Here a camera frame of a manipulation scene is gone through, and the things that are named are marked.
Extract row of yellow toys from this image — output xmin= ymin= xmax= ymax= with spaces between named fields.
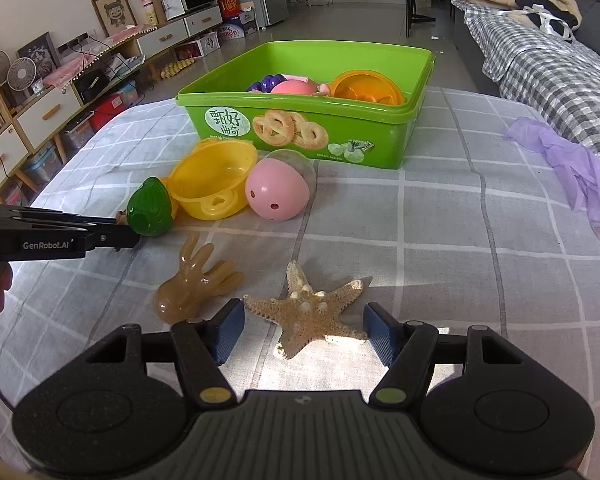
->
xmin=159 ymin=58 xmax=193 ymax=79

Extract pink lace cloth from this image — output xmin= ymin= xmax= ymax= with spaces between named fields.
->
xmin=45 ymin=22 xmax=156 ymax=86

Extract green plastic cookie box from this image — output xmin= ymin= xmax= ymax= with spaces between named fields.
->
xmin=176 ymin=41 xmax=436 ymax=170

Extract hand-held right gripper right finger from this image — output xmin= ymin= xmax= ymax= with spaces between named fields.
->
xmin=362 ymin=302 xmax=526 ymax=408

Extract dried starfish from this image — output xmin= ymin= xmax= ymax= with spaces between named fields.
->
xmin=242 ymin=260 xmax=373 ymax=360

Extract grey sofa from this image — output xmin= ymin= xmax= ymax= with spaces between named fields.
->
xmin=452 ymin=0 xmax=600 ymax=126

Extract black device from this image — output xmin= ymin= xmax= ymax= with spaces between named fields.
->
xmin=74 ymin=67 xmax=108 ymax=101

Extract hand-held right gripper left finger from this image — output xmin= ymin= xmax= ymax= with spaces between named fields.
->
xmin=82 ymin=298 xmax=246 ymax=408

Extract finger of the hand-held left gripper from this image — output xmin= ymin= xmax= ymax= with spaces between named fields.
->
xmin=86 ymin=225 xmax=142 ymax=252
xmin=10 ymin=207 xmax=131 ymax=227

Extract pink toy pig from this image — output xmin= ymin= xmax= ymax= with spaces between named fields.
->
xmin=270 ymin=75 xmax=331 ymax=97

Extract yellow toy pot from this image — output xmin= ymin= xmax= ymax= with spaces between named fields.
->
xmin=161 ymin=140 xmax=259 ymax=221

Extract red storage box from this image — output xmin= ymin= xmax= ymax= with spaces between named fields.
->
xmin=89 ymin=92 xmax=126 ymax=131

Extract purple toy grapes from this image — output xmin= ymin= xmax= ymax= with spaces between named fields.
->
xmin=246 ymin=74 xmax=287 ymax=93

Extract grey drawer cabinet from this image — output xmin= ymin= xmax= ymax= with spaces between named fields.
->
xmin=135 ymin=5 xmax=224 ymax=61

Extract orange toy pumpkin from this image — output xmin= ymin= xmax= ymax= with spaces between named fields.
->
xmin=328 ymin=70 xmax=406 ymax=106

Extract wooden white drawer cabinet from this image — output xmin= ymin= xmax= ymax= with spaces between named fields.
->
xmin=0 ymin=55 xmax=146 ymax=206

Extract clear storage bin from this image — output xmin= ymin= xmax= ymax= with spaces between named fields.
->
xmin=22 ymin=142 xmax=63 ymax=186

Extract grey checked tablecloth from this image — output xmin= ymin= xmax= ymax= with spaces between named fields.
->
xmin=0 ymin=87 xmax=600 ymax=480

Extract white box red picture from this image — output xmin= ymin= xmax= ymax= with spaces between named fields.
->
xmin=175 ymin=31 xmax=221 ymax=61

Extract pink clear capsule egg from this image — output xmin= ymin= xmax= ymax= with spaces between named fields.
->
xmin=245 ymin=148 xmax=317 ymax=222

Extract dark framed picture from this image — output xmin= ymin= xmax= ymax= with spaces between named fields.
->
xmin=17 ymin=31 xmax=61 ymax=73

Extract grey checked sofa cover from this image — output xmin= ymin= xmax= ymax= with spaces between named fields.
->
xmin=452 ymin=0 xmax=600 ymax=241

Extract purple glove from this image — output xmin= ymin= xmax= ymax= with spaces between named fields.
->
xmin=504 ymin=116 xmax=600 ymax=241

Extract amber rubber hand toy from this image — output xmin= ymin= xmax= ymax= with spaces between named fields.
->
xmin=153 ymin=232 xmax=244 ymax=321

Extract framed cartoon picture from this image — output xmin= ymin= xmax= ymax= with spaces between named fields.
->
xmin=91 ymin=0 xmax=133 ymax=38

